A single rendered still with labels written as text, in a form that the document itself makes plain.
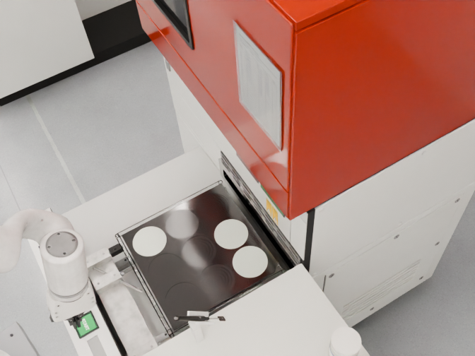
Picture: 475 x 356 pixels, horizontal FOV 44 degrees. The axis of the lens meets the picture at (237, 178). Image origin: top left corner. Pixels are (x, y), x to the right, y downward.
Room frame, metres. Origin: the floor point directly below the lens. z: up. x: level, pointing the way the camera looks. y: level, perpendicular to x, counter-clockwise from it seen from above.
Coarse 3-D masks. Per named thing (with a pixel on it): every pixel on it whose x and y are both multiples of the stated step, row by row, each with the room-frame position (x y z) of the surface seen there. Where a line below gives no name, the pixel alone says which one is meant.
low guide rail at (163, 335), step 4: (276, 268) 0.76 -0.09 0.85; (276, 272) 0.74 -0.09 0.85; (268, 276) 0.73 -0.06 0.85; (248, 288) 0.70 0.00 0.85; (240, 292) 0.69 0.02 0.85; (220, 304) 0.66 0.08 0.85; (184, 324) 0.61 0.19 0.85; (172, 328) 0.60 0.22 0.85; (164, 332) 0.60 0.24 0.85; (156, 336) 0.59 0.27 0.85; (160, 336) 0.59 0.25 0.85; (164, 336) 0.58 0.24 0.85; (168, 336) 0.58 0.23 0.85; (156, 340) 0.57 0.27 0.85; (160, 340) 0.57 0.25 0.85
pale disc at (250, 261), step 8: (248, 248) 0.80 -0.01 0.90; (256, 248) 0.80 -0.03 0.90; (240, 256) 0.78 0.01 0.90; (248, 256) 0.78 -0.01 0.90; (256, 256) 0.78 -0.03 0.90; (264, 256) 0.77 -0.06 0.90; (240, 264) 0.76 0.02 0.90; (248, 264) 0.75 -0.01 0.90; (256, 264) 0.75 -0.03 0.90; (264, 264) 0.75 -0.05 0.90; (240, 272) 0.73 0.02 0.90; (248, 272) 0.73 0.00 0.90; (256, 272) 0.73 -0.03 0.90
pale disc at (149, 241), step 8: (144, 232) 0.89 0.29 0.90; (152, 232) 0.89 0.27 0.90; (160, 232) 0.89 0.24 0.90; (136, 240) 0.87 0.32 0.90; (144, 240) 0.86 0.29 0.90; (152, 240) 0.86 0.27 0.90; (160, 240) 0.86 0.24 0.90; (136, 248) 0.84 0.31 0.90; (144, 248) 0.84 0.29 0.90; (152, 248) 0.84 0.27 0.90; (160, 248) 0.83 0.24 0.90
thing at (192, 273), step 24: (216, 192) 1.01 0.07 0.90; (168, 216) 0.94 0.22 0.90; (192, 216) 0.93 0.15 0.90; (216, 216) 0.92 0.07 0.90; (240, 216) 0.91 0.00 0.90; (168, 240) 0.86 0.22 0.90; (192, 240) 0.85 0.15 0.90; (144, 264) 0.79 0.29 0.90; (168, 264) 0.78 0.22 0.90; (192, 264) 0.77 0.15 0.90; (216, 264) 0.76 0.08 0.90; (168, 288) 0.70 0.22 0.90; (192, 288) 0.70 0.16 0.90; (216, 288) 0.69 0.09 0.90; (240, 288) 0.68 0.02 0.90; (168, 312) 0.63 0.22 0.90
